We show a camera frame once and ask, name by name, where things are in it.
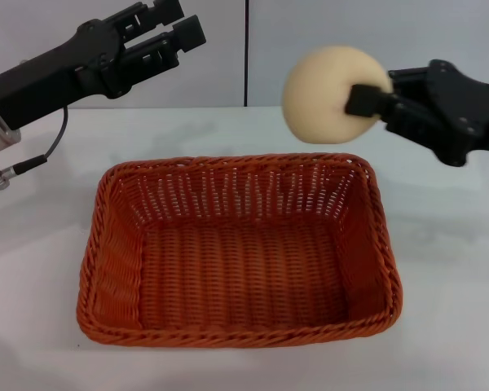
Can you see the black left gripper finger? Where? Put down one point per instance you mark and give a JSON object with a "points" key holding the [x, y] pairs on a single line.
{"points": [[189, 34]]}

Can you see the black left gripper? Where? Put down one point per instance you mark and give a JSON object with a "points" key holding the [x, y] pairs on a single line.
{"points": [[57, 77]]}

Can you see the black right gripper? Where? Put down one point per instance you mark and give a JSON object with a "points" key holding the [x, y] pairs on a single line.
{"points": [[464, 110]]}

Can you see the round beige bread bun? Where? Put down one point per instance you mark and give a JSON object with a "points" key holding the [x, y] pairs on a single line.
{"points": [[322, 93]]}

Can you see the orange woven rectangular basket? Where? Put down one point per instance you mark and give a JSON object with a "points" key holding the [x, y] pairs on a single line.
{"points": [[244, 277]]}

